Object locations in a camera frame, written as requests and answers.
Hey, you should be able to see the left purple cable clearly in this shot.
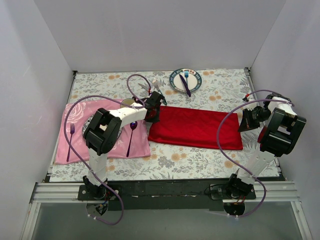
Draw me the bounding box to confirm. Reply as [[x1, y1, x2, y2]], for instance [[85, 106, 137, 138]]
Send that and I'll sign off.
[[63, 74, 153, 225]]

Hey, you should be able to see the white plate blue rim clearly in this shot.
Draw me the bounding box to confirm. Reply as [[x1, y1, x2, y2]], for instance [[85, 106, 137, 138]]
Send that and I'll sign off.
[[169, 68, 203, 96]]

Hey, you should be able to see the red cloth napkin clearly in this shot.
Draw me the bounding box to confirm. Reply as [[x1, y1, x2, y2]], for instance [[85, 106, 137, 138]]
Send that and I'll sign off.
[[148, 106, 243, 151]]

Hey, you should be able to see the teal handled fork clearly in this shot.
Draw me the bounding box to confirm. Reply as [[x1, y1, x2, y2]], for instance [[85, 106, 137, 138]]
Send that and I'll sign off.
[[152, 78, 168, 106]]

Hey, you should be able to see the cream enamel mug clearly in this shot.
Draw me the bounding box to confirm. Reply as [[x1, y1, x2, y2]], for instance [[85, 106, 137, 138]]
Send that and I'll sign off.
[[120, 98, 135, 108]]

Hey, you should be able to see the pink floral placemat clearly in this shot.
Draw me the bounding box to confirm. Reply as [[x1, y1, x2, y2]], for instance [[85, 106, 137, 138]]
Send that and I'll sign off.
[[55, 99, 151, 165]]

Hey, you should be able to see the teal handled knife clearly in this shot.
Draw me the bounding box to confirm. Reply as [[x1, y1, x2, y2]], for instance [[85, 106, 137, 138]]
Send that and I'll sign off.
[[138, 83, 150, 92]]

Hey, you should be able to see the purple knife on plate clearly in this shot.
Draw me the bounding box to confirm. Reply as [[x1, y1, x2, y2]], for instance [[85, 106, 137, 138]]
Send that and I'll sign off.
[[179, 74, 191, 97]]

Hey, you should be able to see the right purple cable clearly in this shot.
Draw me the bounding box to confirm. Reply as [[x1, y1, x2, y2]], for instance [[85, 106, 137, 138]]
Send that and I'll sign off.
[[206, 89, 292, 218]]

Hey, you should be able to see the purple cable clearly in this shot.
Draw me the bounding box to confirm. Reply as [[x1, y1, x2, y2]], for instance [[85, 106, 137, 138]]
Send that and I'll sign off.
[[206, 89, 292, 218], [63, 74, 153, 225]]

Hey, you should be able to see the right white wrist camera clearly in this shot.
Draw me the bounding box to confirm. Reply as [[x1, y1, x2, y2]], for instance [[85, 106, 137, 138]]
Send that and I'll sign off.
[[242, 94, 257, 110]]

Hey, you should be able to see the purple spoon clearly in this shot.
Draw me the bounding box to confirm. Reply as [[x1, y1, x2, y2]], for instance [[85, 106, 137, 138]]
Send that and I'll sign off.
[[126, 121, 138, 158]]

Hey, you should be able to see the blue floral plate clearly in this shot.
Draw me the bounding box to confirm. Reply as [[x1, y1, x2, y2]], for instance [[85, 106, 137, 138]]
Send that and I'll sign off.
[[82, 115, 93, 138]]

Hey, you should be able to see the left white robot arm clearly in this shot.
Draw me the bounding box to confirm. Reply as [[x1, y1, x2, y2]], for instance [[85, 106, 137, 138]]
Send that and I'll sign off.
[[82, 91, 165, 200]]

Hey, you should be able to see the blue fork on plate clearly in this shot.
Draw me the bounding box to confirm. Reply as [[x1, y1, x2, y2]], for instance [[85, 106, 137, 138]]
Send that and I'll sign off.
[[184, 71, 189, 84]]

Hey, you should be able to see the purple fork on placemat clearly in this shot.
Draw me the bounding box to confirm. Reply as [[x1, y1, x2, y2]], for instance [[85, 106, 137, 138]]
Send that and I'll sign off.
[[66, 123, 75, 163]]

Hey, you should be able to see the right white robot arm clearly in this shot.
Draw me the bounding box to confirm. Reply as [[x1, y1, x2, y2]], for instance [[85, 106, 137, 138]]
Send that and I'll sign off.
[[225, 92, 307, 199]]

